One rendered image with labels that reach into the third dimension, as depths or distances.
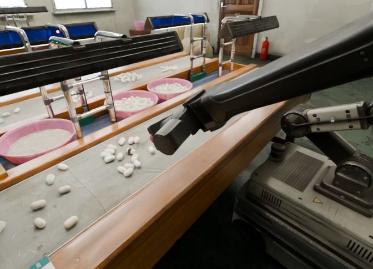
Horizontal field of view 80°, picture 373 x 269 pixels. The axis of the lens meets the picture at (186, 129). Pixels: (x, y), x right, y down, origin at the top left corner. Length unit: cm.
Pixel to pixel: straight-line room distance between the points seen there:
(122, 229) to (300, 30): 512
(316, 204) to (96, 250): 86
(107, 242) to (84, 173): 29
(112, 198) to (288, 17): 508
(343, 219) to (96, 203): 90
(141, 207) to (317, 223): 76
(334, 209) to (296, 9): 460
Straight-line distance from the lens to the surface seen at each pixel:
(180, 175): 67
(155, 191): 63
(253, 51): 559
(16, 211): 76
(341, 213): 113
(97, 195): 70
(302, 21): 535
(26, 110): 135
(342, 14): 527
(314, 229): 115
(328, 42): 27
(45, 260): 57
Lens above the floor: 122
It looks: 31 degrees down
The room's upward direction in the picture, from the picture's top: straight up
